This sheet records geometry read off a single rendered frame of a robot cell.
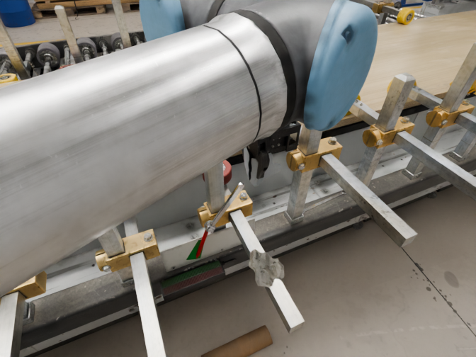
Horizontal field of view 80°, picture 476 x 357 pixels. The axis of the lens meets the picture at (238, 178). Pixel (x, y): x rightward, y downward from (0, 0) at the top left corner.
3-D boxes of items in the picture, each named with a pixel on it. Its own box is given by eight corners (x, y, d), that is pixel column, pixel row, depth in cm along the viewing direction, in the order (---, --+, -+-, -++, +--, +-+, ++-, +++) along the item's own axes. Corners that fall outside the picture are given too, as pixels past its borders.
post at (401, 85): (358, 207, 101) (417, 76, 67) (350, 210, 100) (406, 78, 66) (351, 201, 103) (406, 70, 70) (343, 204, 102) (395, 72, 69)
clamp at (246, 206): (252, 214, 75) (253, 202, 72) (203, 231, 71) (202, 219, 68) (243, 200, 79) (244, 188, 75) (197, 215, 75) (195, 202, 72)
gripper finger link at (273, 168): (282, 188, 58) (287, 153, 52) (256, 197, 56) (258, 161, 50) (274, 178, 60) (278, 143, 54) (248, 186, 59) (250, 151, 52)
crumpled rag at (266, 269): (290, 278, 58) (292, 273, 56) (261, 292, 56) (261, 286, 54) (270, 244, 64) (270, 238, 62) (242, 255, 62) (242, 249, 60)
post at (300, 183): (300, 222, 90) (336, 74, 57) (290, 226, 89) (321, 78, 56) (294, 214, 92) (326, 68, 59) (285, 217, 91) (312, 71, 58)
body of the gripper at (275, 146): (297, 153, 52) (308, 91, 44) (255, 165, 49) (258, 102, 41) (276, 131, 57) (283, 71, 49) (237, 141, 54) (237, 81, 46)
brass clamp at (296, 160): (339, 163, 75) (344, 147, 72) (295, 176, 71) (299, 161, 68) (325, 149, 79) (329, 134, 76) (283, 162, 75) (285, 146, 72)
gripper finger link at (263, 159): (268, 181, 53) (271, 143, 47) (260, 184, 52) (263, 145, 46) (256, 166, 56) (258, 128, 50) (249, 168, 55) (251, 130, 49)
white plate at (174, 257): (254, 240, 84) (256, 219, 77) (166, 273, 76) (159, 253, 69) (253, 239, 84) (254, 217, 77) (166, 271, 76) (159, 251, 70)
